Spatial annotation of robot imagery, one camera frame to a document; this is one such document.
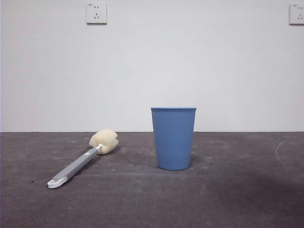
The white wall socket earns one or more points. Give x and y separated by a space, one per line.
297 14
96 13

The blue ribbed plastic cup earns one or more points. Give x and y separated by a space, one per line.
173 140

